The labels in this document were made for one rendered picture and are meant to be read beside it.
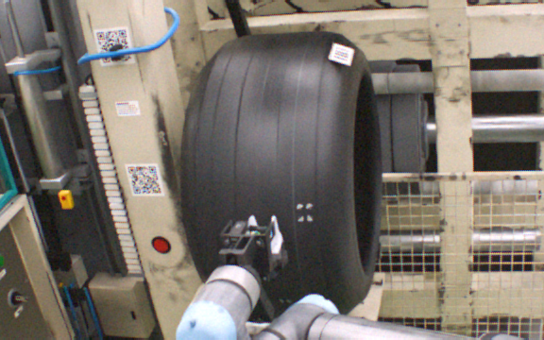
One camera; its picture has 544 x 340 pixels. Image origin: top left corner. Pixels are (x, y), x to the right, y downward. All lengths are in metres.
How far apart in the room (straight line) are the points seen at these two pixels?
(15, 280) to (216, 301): 0.69
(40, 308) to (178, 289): 0.31
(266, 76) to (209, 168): 0.19
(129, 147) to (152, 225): 0.18
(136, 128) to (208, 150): 0.25
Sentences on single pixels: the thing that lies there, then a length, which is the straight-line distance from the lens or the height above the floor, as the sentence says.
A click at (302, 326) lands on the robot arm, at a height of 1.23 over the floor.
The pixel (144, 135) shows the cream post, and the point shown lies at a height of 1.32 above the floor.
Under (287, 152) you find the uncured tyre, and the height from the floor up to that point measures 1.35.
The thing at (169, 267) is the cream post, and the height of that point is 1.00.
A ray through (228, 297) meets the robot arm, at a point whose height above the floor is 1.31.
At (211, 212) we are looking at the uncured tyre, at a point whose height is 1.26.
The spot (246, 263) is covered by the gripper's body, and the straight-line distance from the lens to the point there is 1.04.
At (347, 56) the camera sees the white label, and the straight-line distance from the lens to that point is 1.34.
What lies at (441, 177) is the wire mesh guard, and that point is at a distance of 1.84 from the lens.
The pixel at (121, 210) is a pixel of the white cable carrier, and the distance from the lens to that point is 1.60.
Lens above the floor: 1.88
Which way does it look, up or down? 27 degrees down
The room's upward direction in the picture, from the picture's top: 9 degrees counter-clockwise
